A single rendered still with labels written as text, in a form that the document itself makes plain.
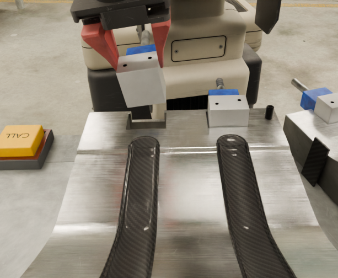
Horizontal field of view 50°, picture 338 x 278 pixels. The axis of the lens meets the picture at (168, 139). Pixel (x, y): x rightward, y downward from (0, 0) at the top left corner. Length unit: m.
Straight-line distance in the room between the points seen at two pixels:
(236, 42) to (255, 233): 0.55
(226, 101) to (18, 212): 0.31
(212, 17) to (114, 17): 0.46
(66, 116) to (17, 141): 1.64
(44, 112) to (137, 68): 1.90
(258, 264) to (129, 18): 0.26
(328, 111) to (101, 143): 0.33
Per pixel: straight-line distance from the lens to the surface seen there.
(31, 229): 0.51
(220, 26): 0.82
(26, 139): 0.60
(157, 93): 0.45
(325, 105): 0.58
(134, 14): 0.39
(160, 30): 0.40
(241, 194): 0.41
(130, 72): 0.43
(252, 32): 1.15
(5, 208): 0.55
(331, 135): 0.56
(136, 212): 0.39
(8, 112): 2.41
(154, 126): 0.52
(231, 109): 0.47
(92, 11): 0.40
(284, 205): 0.40
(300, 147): 0.57
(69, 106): 2.33
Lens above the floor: 1.17
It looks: 37 degrees down
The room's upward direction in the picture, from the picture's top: 2 degrees counter-clockwise
